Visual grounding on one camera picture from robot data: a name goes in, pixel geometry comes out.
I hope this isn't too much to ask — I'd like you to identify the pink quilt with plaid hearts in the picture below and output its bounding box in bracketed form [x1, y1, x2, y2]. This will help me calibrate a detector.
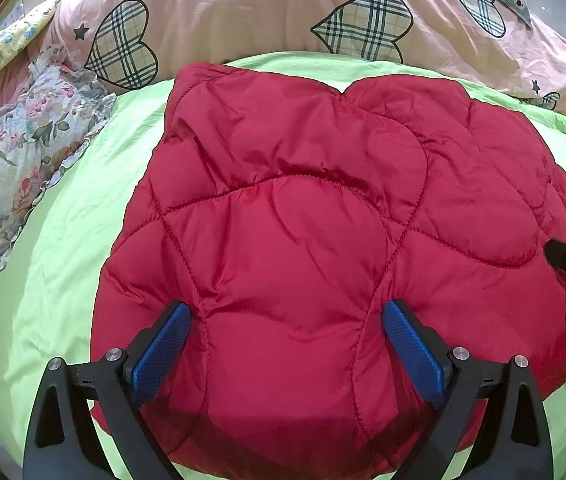
[38, 0, 566, 191]

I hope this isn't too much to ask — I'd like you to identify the red quilted puffer jacket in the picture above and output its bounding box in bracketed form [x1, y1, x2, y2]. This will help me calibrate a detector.
[90, 62, 566, 478]

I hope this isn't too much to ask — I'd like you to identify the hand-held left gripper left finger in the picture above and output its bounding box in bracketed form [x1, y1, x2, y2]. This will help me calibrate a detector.
[23, 301, 193, 480]

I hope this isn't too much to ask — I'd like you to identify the yellow floral cloth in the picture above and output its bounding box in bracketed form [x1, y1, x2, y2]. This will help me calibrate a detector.
[0, 0, 80, 106]

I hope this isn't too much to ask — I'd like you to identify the floral ruffled pillow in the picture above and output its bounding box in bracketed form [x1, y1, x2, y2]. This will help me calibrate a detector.
[0, 45, 118, 276]

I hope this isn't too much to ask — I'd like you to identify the light green bed sheet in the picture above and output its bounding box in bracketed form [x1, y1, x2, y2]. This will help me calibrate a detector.
[0, 51, 566, 480]

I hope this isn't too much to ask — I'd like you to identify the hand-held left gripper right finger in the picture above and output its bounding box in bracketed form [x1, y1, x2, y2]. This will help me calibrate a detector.
[381, 299, 553, 480]

